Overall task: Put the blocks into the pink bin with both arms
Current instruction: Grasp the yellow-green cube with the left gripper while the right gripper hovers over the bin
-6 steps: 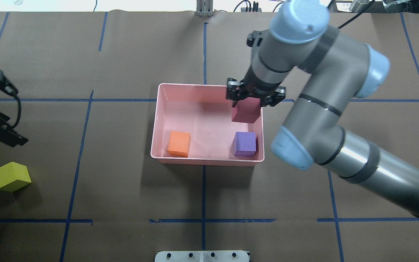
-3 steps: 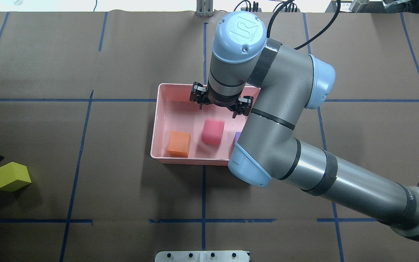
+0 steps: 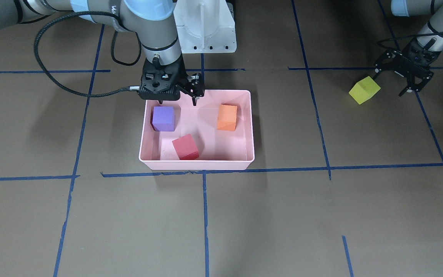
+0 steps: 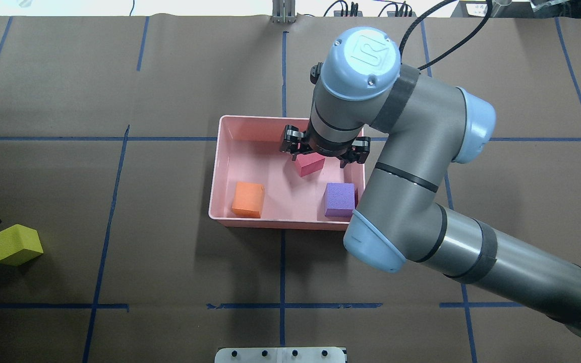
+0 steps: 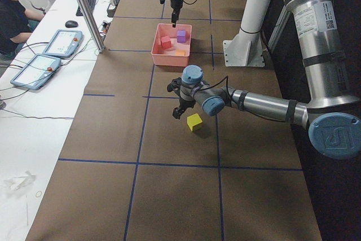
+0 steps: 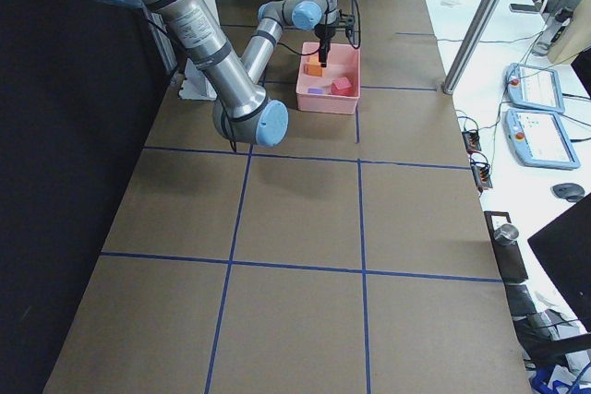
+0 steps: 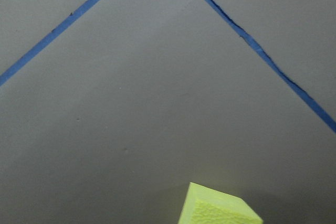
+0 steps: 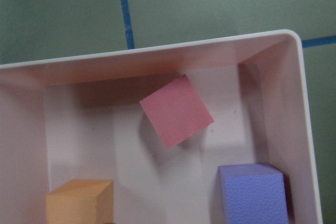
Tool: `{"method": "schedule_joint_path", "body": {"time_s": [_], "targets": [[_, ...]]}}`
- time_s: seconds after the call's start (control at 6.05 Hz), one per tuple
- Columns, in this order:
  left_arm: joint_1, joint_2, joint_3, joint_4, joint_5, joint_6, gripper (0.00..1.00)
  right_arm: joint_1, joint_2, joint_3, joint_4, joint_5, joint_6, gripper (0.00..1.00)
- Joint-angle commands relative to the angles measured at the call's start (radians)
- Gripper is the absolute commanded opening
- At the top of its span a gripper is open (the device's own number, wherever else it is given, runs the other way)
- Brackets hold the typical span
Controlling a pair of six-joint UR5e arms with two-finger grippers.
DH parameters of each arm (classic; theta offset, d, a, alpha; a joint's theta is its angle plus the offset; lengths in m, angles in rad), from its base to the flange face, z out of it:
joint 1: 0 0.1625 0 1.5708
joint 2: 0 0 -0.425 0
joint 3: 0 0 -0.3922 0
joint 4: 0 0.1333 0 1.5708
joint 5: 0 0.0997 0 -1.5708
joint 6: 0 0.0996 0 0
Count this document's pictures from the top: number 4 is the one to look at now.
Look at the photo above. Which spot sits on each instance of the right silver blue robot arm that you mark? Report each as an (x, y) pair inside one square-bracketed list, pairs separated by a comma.
[(430, 125)]

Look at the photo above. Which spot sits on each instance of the silver metal cylinder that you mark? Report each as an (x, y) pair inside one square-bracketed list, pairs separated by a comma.
[(501, 3)]

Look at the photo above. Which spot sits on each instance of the purple foam block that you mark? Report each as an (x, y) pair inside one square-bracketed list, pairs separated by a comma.
[(339, 200)]

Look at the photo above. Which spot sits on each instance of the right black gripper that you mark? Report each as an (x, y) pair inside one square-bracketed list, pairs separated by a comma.
[(292, 141)]

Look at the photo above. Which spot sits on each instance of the orange foam block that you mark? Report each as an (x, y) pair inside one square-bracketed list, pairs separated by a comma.
[(248, 200)]

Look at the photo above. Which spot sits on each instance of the white pedestal column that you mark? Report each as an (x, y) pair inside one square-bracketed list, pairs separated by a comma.
[(282, 354)]

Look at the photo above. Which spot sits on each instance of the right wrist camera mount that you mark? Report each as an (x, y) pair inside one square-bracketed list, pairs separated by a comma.
[(315, 72)]

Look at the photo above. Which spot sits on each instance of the pink plastic bin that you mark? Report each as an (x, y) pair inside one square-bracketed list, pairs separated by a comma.
[(247, 150)]

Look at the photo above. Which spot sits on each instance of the pink foam block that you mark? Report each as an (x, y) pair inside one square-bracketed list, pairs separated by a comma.
[(307, 164)]

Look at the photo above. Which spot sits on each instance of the yellow foam block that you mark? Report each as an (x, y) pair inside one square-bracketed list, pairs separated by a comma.
[(19, 244)]

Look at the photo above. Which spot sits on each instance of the aluminium frame post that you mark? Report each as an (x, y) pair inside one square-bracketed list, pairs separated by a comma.
[(283, 11)]

